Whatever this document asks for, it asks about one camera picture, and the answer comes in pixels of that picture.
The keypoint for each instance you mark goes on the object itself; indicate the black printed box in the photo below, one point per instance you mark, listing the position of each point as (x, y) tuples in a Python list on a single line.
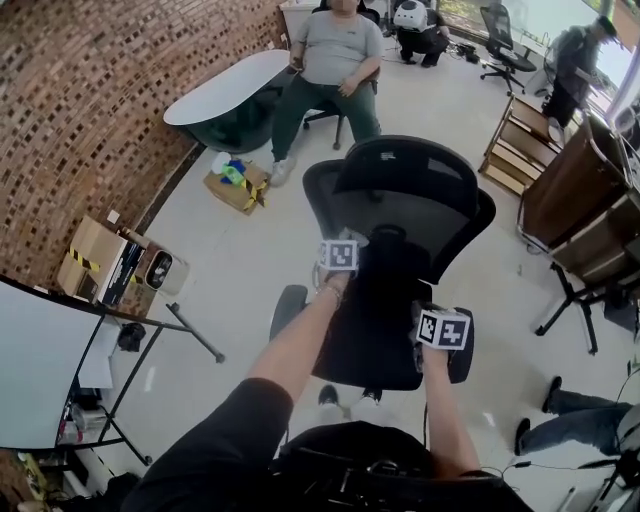
[(122, 275)]

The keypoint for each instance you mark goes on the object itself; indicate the white oval table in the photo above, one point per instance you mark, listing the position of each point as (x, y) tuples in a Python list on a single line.
[(225, 90)]

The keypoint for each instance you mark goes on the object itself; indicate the small black bag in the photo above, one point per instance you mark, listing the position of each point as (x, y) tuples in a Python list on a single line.
[(132, 337)]

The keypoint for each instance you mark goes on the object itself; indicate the white paper roll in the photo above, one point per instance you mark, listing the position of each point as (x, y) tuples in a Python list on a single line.
[(221, 162)]

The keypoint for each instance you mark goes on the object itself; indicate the whiteboard on black stand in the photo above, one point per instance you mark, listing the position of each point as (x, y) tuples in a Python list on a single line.
[(35, 360)]

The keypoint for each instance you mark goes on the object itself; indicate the person's right forearm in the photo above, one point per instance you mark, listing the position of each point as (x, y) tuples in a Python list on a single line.
[(447, 415)]

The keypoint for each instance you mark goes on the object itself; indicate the black chair armrest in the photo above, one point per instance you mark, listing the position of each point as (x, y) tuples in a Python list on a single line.
[(287, 312), (462, 367)]

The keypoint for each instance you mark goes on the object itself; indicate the brown wooden cabinet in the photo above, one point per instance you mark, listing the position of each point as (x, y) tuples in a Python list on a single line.
[(565, 195)]

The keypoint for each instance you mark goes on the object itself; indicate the person's left forearm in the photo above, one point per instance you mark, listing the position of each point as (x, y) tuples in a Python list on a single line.
[(295, 350)]

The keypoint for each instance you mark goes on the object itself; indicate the person's right shoe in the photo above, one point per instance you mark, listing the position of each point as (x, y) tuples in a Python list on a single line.
[(371, 396)]

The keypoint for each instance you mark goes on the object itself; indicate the black chair seat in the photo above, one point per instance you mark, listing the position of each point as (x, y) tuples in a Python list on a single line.
[(370, 340)]

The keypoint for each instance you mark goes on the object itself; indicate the person's black clothed torso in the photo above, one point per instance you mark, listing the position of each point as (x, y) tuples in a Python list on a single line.
[(210, 450)]

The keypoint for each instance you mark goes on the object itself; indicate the black chest-mounted rig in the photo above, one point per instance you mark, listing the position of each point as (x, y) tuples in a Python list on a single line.
[(380, 487)]

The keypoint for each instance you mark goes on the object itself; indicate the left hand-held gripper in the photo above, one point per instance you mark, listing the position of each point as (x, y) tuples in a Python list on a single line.
[(339, 256)]

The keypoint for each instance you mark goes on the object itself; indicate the cardboard box with striped tape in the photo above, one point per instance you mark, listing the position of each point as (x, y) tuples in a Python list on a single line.
[(235, 195)]

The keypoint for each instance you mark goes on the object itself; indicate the small white trash bin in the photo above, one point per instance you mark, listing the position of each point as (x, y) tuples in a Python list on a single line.
[(172, 275)]

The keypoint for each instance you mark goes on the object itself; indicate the large cardboard box striped tape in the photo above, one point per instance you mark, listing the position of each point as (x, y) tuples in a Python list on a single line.
[(90, 250)]

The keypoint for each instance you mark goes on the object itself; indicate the grey cloth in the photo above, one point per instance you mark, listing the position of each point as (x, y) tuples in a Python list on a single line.
[(352, 236)]

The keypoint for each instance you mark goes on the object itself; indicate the black folding stand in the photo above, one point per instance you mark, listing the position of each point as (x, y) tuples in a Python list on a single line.
[(575, 300)]

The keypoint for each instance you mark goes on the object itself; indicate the person's left shoe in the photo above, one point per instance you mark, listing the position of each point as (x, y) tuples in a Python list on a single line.
[(328, 396)]

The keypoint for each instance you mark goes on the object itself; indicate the low wooden shelf rack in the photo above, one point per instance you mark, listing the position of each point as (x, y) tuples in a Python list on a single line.
[(520, 145)]

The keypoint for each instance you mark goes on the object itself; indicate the black mesh chair backrest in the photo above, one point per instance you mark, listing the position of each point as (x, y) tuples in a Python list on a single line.
[(450, 225)]

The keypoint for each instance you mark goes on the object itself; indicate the cluttered wooden shelf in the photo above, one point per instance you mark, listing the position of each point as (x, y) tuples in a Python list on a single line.
[(20, 482)]

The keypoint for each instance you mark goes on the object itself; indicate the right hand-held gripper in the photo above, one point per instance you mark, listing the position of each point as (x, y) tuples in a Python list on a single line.
[(445, 329)]

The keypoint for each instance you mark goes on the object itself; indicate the person's shoe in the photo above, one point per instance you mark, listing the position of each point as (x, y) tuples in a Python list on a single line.
[(371, 396), (328, 396)]

